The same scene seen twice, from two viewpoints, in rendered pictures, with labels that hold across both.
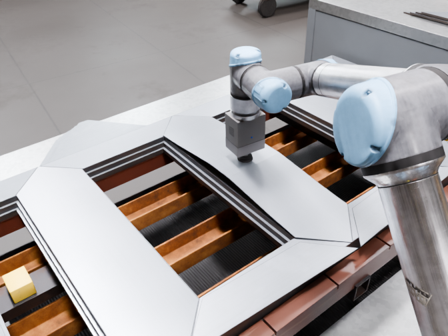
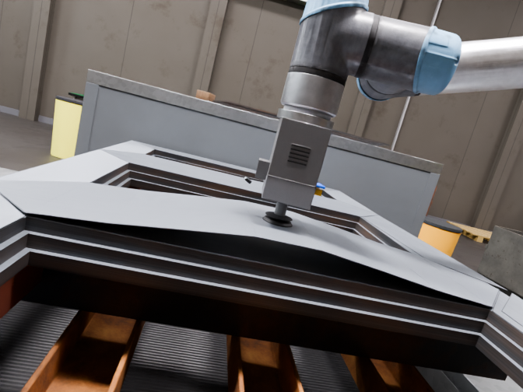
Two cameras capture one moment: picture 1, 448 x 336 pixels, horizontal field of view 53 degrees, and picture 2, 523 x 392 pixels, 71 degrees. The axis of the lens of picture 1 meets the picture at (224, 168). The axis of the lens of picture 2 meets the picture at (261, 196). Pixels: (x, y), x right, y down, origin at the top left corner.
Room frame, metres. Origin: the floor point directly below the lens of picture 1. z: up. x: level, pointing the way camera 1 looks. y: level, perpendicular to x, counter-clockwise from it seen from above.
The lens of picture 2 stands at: (0.81, 0.39, 1.01)
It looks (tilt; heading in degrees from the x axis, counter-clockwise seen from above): 10 degrees down; 297
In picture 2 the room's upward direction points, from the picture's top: 15 degrees clockwise
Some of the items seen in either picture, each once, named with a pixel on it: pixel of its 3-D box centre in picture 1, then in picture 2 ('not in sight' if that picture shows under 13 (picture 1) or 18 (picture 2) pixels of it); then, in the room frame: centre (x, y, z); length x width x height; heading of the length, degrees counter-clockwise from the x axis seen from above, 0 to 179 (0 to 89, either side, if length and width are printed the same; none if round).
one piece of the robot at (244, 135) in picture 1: (243, 126); (286, 154); (1.02, -0.05, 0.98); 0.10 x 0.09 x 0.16; 30
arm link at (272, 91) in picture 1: (272, 88); (402, 59); (0.92, -0.11, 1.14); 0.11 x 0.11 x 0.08; 23
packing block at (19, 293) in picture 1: (19, 284); not in sight; (0.67, 0.47, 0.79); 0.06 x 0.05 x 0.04; 37
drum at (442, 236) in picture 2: not in sight; (427, 253); (0.88, -3.17, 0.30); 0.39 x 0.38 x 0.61; 121
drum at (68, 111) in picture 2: not in sight; (71, 129); (5.28, -2.58, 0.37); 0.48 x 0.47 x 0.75; 31
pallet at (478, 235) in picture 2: not in sight; (489, 237); (0.05, -8.11, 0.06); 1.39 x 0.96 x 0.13; 31
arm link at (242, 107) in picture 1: (246, 101); (310, 98); (1.01, -0.06, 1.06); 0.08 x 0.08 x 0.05
